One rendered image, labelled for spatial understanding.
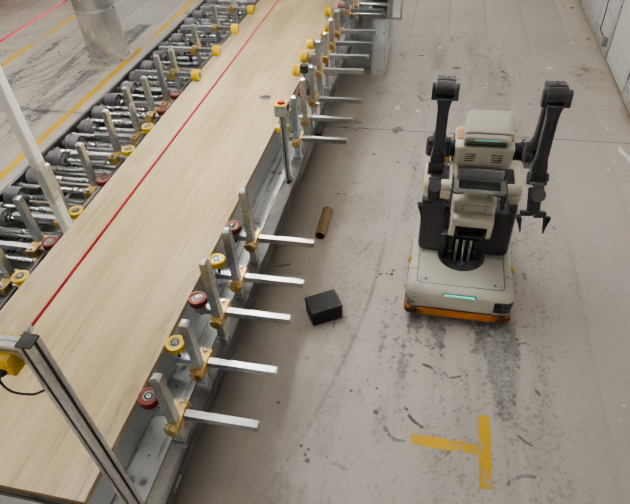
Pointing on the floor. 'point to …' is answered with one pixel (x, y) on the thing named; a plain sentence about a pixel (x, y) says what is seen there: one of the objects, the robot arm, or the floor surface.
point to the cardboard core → (323, 223)
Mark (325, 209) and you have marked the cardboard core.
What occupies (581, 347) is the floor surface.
